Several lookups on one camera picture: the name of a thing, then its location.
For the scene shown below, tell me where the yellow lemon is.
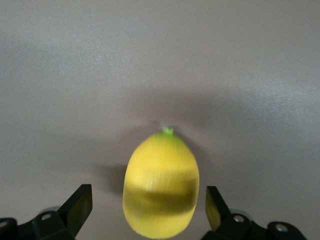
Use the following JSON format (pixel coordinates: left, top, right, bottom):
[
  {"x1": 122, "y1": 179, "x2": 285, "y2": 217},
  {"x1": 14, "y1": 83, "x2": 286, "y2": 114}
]
[{"x1": 122, "y1": 126, "x2": 201, "y2": 239}]

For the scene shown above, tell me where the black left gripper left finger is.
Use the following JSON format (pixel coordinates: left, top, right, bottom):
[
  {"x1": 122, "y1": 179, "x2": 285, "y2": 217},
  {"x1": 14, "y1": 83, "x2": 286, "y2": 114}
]
[{"x1": 31, "y1": 183, "x2": 93, "y2": 240}]

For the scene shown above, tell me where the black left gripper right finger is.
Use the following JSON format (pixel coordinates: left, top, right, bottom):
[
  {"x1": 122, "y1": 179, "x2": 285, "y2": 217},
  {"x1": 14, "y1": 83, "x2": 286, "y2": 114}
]
[{"x1": 199, "y1": 185, "x2": 270, "y2": 240}]

